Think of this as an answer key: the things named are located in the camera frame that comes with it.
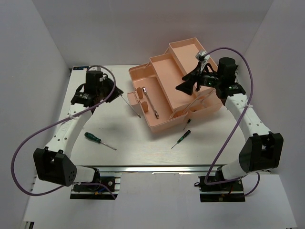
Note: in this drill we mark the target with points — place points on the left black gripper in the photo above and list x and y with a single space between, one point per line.
117 92

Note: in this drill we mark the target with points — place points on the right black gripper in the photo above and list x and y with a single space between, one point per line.
187 86

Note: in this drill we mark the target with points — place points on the silver ratchet wrench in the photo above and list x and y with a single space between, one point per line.
150 102

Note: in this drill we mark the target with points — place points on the large green screwdriver tip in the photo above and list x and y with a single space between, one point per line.
130 106

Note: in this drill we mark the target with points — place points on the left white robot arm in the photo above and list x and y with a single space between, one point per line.
53 162

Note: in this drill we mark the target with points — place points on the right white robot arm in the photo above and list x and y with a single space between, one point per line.
262 149

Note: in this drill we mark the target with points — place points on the blue label left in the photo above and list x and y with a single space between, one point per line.
80 68

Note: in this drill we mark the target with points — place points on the small precision screwdriver front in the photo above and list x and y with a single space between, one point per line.
182 138

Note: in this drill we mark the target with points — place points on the large green screwdriver front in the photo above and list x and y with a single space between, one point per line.
94 138

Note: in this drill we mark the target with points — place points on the white front cover board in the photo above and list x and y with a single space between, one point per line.
164 201

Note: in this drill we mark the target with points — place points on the aluminium table edge rail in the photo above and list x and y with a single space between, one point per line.
151 169

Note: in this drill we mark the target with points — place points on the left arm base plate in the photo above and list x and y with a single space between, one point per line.
107 188

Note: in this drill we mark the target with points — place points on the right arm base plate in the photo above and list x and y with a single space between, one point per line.
222 193

